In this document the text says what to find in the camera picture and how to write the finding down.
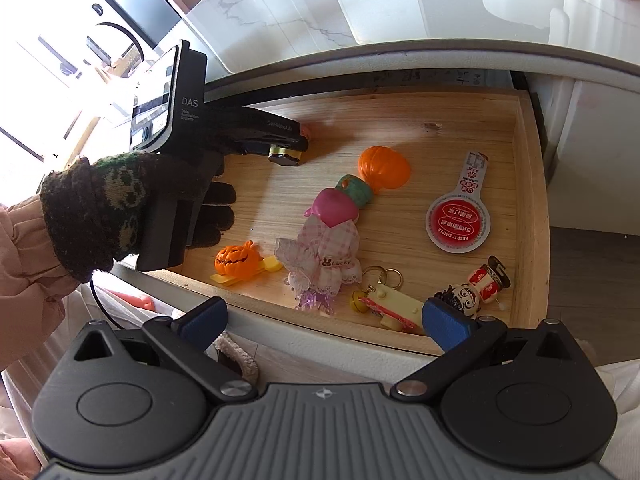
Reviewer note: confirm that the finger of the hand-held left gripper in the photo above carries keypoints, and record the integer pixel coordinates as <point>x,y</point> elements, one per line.
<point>250,149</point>
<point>272,122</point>

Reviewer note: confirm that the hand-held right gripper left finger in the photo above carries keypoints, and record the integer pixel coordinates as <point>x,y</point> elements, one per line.
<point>205,321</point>

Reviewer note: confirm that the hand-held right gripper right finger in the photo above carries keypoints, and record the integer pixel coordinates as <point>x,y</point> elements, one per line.
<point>447,329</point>

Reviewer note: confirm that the black-haired figure toy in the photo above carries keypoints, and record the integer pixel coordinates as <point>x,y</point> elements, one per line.
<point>457,297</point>

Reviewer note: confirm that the small yellow black toy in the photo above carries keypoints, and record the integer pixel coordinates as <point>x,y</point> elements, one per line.
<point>284,156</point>

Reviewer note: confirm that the wooden drawer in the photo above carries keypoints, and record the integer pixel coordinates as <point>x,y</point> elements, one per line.
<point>280,200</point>

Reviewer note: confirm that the striped figure toy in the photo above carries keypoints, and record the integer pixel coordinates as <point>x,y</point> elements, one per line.
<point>489,280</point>

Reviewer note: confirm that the orange jack-o-lantern hair clip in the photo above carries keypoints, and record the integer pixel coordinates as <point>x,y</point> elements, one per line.
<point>237,259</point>

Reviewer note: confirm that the purple crystal charm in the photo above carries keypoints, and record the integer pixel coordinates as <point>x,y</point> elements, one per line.
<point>314,302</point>

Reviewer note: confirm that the doll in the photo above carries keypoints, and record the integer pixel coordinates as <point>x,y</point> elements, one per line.
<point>327,242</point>

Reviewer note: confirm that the person's left hand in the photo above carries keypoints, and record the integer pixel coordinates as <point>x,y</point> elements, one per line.
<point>125,185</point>

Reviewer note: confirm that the small pink toy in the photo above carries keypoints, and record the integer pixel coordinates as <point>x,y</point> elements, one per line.
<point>305,133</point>

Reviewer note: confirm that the white fuzzy cloth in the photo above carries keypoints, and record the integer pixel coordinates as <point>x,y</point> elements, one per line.
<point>237,357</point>

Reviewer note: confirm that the red plastic piece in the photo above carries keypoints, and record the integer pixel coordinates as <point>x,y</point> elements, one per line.
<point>131,300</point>

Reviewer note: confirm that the dark cabinet panel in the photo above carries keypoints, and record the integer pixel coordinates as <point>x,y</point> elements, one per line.
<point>145,0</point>

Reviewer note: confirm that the red white round tag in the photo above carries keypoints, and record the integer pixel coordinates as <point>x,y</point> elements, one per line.
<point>460,220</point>

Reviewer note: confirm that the white washing machine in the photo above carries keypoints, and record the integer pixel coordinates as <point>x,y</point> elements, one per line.
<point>102,15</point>

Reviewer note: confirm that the orange pumpkin shell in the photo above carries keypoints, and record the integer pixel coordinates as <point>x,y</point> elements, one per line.
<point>384,167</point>

